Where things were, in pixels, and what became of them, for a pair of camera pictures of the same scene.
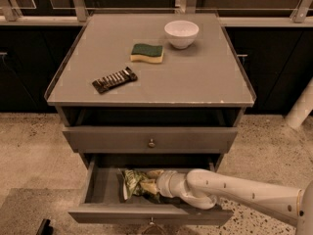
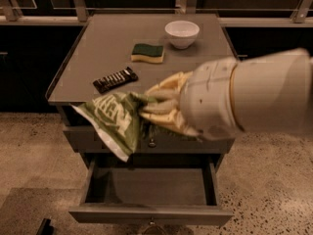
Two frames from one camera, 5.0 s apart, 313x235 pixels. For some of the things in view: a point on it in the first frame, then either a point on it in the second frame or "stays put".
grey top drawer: x=150 y=139 stays put
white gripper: x=163 y=181 -> x=207 y=97
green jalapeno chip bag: x=131 y=183 -> x=115 y=117
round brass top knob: x=152 y=144 stays put
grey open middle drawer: x=104 y=204 stays put
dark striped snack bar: x=114 y=79 stays put
